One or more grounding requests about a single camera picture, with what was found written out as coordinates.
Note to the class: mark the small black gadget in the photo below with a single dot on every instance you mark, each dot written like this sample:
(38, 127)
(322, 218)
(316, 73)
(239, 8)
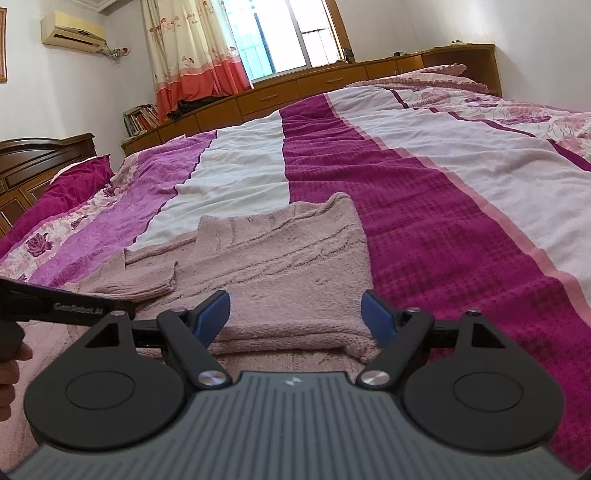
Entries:
(349, 55)

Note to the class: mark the pink knitted sweater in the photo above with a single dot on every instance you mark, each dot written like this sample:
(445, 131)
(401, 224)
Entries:
(277, 258)

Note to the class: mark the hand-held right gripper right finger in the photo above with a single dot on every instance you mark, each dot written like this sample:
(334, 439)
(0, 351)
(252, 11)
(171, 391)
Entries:
(376, 319)

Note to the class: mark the striped floral bed blanket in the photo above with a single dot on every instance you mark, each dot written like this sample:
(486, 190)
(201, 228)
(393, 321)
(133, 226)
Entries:
(461, 194)

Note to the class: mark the window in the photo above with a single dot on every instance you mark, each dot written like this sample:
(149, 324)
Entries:
(286, 32)

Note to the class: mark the wooden window cabinet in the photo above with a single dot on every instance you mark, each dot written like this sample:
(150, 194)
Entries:
(323, 85)

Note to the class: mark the beige air conditioner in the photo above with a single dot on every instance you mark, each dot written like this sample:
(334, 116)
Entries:
(74, 30)

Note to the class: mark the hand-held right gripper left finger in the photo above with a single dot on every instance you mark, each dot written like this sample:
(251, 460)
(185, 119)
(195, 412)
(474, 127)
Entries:
(213, 318)

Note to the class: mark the wooden headboard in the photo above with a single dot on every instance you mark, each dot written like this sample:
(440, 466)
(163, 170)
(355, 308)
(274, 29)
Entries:
(37, 161)

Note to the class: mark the row of books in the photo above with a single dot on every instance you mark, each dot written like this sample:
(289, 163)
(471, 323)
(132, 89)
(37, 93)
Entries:
(141, 119)

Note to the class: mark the magenta velvet pillow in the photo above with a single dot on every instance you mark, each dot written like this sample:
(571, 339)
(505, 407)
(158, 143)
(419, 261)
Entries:
(69, 184)

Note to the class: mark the floral orange curtain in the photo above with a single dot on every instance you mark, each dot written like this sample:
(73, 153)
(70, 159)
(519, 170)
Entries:
(189, 50)

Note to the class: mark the pink knitted pillow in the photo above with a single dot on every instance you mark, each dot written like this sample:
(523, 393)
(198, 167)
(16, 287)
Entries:
(415, 76)

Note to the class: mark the person's left hand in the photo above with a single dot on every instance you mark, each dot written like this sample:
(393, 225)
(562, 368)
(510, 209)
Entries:
(9, 383)

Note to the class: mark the dark cloth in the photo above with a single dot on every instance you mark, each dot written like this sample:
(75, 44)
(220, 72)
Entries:
(196, 107)

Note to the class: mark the framed wall picture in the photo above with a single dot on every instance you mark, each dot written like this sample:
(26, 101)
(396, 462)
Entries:
(2, 44)

